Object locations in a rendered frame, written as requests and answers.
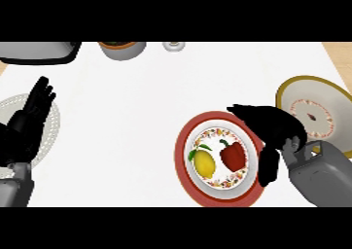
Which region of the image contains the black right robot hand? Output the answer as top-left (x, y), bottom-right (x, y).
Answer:
top-left (226, 103), bottom-right (308, 189)

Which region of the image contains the round white woven placemat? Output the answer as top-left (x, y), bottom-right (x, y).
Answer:
top-left (0, 92), bottom-right (63, 181)

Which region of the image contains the grey plant pot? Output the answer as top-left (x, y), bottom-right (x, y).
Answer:
top-left (95, 41), bottom-right (147, 62)

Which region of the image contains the white plate with floral rim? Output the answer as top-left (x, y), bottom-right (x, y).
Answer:
top-left (183, 119), bottom-right (261, 200)

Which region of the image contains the white bowl with yellow rim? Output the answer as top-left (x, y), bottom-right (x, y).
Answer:
top-left (274, 74), bottom-right (352, 160)

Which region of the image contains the red bell pepper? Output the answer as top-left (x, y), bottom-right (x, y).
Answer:
top-left (218, 138), bottom-right (248, 173)

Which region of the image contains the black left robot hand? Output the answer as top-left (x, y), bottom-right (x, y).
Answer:
top-left (0, 76), bottom-right (57, 168)

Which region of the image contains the yellow lemon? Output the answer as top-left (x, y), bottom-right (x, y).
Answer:
top-left (186, 144), bottom-right (218, 180)

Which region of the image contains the round red placemat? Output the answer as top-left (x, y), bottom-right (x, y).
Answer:
top-left (174, 110), bottom-right (267, 208)

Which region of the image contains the small white shaker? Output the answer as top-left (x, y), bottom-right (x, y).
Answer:
top-left (161, 41), bottom-right (187, 53)

